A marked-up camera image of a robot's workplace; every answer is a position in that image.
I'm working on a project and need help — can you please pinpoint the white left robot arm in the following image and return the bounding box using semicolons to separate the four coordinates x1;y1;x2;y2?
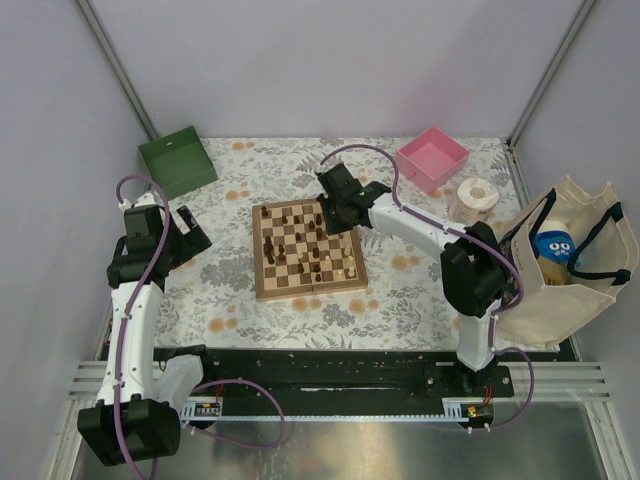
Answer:
77;193;217;466

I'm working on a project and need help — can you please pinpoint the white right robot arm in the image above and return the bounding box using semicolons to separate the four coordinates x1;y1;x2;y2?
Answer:
316;163;516;396

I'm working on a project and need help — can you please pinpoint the wooden chess board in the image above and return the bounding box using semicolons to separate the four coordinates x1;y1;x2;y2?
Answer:
251;198;368;301

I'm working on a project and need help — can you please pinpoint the dark chess piece cluster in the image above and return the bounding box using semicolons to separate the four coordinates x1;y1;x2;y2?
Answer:
263;236;275;264

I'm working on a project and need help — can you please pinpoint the floral tablecloth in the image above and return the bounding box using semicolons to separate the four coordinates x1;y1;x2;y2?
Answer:
127;137;561;354

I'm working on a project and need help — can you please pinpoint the pink box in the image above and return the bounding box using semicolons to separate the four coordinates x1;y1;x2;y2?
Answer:
395;127;470;194

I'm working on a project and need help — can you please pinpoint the green box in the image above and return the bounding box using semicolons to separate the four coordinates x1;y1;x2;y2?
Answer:
138;126;218;200

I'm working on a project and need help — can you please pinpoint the toilet paper roll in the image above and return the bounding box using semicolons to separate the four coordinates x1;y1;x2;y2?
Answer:
449;177;500;225

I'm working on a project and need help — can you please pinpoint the blue plush toy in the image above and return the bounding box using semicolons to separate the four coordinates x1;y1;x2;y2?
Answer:
533;230;576;264

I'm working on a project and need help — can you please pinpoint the cream canvas tote bag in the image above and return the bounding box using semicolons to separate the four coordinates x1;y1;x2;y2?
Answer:
496;178;639;347

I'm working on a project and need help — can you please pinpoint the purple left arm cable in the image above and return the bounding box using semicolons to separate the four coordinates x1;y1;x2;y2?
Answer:
112;174;171;479

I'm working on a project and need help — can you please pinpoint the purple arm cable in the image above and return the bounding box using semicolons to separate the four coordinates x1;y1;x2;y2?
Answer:
319;144;536;435
112;174;171;479

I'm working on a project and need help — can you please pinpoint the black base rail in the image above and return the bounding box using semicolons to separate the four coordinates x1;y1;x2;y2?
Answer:
147;344;516;419

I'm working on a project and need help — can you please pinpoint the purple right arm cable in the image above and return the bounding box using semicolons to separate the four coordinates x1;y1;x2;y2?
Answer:
319;144;536;435

